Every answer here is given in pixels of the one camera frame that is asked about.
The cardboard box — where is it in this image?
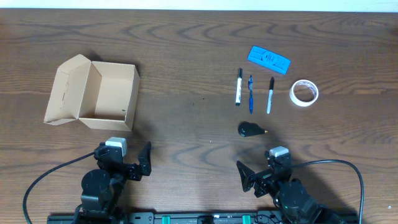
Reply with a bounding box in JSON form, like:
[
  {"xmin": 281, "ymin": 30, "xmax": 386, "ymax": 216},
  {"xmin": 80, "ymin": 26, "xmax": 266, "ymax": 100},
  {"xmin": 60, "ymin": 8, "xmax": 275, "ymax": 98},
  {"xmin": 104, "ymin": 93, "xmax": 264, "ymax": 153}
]
[{"xmin": 44, "ymin": 54, "xmax": 141, "ymax": 131}]

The white masking tape roll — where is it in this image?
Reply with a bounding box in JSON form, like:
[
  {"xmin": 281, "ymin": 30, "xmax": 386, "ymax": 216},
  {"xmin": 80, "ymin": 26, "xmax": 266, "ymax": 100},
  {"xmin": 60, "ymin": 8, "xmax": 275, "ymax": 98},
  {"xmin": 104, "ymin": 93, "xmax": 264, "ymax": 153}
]
[{"xmin": 289, "ymin": 79, "xmax": 319, "ymax": 107}]

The blue plastic rectangular block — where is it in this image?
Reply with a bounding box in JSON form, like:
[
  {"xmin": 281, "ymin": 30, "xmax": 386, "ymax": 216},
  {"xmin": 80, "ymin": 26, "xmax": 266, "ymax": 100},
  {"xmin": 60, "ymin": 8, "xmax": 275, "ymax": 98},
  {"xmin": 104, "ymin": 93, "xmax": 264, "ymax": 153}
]
[{"xmin": 248, "ymin": 46, "xmax": 290, "ymax": 75}]

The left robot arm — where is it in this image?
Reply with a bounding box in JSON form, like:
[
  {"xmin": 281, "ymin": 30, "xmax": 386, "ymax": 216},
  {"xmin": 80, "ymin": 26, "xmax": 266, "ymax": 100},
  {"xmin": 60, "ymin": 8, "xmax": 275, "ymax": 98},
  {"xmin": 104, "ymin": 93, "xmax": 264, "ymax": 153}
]
[{"xmin": 72, "ymin": 139, "xmax": 152, "ymax": 223}]

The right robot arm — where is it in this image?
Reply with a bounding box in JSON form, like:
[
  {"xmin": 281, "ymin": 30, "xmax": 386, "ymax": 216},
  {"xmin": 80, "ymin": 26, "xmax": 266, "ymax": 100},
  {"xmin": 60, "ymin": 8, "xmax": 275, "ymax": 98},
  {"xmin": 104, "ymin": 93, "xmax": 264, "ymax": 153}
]
[{"xmin": 236, "ymin": 146, "xmax": 346, "ymax": 223}]

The black teardrop shaped object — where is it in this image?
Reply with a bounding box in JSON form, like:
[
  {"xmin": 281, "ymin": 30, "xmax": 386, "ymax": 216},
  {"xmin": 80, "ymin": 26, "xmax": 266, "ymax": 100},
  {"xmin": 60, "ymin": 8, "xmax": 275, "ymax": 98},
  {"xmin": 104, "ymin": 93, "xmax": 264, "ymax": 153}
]
[{"xmin": 238, "ymin": 121, "xmax": 268, "ymax": 137}]

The black and white marker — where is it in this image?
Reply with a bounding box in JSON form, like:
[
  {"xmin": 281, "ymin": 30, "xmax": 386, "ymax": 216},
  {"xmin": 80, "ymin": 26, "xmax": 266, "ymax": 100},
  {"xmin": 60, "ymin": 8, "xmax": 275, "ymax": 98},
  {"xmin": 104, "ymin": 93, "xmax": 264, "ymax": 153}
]
[{"xmin": 235, "ymin": 68, "xmax": 243, "ymax": 106}]

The blue ballpoint pen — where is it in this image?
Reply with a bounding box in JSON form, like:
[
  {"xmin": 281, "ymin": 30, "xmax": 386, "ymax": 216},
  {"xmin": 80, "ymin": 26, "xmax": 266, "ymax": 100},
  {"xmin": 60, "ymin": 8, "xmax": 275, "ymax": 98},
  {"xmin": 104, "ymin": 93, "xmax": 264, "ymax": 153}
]
[{"xmin": 248, "ymin": 75, "xmax": 254, "ymax": 114}]

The black capped white marker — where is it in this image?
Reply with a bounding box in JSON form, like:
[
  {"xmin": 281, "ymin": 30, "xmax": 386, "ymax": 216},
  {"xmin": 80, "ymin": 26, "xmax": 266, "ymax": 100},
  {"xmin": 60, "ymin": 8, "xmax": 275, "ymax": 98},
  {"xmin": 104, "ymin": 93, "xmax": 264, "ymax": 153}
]
[{"xmin": 266, "ymin": 77, "xmax": 275, "ymax": 114}]

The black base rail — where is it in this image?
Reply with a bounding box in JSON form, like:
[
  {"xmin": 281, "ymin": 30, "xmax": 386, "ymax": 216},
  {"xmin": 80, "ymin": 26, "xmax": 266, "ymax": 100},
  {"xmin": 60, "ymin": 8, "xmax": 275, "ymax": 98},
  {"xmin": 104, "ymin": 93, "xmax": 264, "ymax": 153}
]
[{"xmin": 47, "ymin": 210, "xmax": 359, "ymax": 224}]

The right black cable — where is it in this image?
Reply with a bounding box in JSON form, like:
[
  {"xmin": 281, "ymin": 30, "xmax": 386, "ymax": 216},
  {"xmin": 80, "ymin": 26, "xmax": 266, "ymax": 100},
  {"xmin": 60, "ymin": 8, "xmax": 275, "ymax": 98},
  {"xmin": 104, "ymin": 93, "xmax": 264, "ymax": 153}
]
[{"xmin": 290, "ymin": 159, "xmax": 365, "ymax": 224}]

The black cable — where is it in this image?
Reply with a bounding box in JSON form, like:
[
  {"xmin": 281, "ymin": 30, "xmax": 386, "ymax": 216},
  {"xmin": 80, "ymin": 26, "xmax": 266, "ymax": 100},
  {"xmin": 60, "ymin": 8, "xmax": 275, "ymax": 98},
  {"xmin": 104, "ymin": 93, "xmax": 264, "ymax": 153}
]
[
  {"xmin": 22, "ymin": 151, "xmax": 96, "ymax": 224},
  {"xmin": 290, "ymin": 159, "xmax": 365, "ymax": 224}
]

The left black cable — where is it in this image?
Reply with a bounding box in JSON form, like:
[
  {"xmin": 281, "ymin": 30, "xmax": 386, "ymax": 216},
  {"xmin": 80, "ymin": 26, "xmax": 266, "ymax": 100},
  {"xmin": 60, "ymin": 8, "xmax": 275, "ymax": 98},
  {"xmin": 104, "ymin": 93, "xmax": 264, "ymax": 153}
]
[{"xmin": 22, "ymin": 151, "xmax": 96, "ymax": 224}]

